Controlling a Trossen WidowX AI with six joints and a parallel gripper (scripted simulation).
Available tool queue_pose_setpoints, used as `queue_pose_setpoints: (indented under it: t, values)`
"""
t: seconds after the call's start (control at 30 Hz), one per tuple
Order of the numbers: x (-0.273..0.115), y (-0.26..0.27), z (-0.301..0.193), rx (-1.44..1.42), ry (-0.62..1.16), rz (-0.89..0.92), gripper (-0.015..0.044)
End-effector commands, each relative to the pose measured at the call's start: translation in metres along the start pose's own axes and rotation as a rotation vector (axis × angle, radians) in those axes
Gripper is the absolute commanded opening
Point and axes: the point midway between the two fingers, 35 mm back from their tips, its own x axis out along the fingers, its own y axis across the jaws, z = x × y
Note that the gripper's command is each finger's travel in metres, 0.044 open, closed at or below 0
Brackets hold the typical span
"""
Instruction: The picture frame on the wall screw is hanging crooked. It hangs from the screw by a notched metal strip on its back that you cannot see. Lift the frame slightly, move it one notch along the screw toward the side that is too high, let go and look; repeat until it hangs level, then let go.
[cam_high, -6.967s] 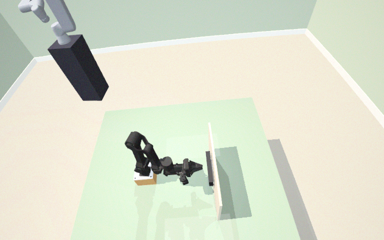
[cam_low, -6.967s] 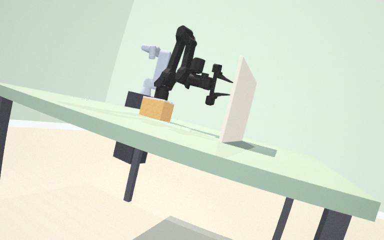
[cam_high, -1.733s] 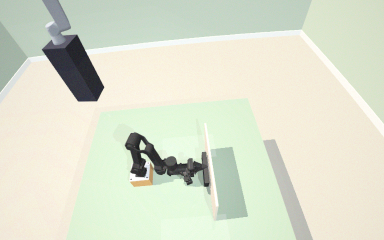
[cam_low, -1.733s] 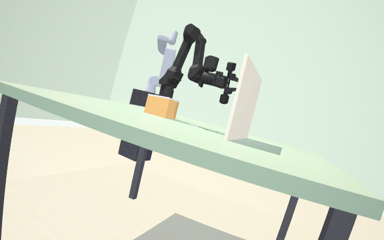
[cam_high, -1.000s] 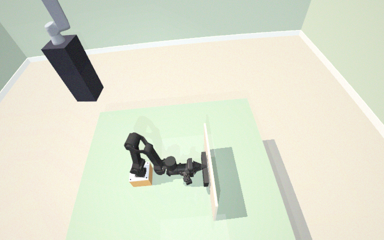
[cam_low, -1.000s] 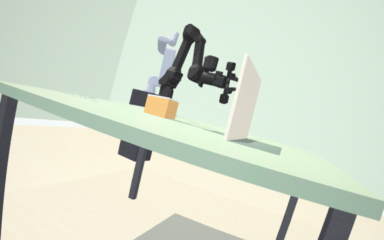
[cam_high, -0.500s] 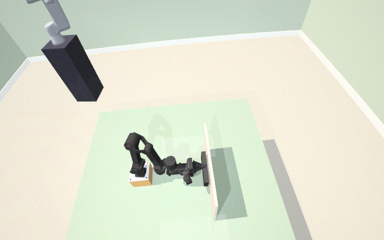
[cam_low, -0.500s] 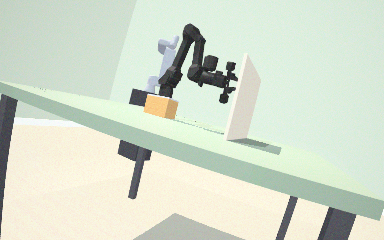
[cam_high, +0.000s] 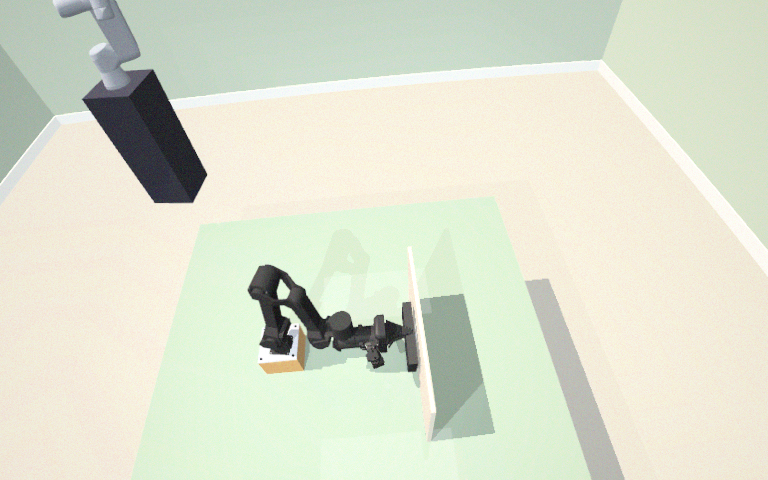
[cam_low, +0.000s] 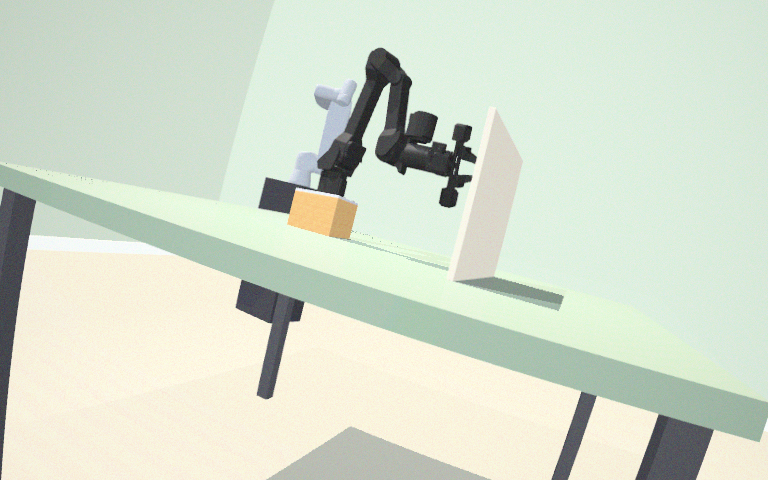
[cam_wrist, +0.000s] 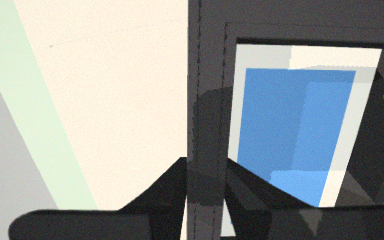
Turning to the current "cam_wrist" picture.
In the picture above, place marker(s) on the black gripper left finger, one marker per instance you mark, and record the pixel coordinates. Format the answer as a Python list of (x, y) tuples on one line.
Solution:
[(155, 214)]

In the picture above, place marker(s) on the dark grey picture frame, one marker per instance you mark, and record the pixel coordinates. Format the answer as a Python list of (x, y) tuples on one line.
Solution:
[(293, 91)]

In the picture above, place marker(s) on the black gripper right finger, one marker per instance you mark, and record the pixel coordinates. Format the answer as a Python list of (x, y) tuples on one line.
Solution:
[(261, 211)]

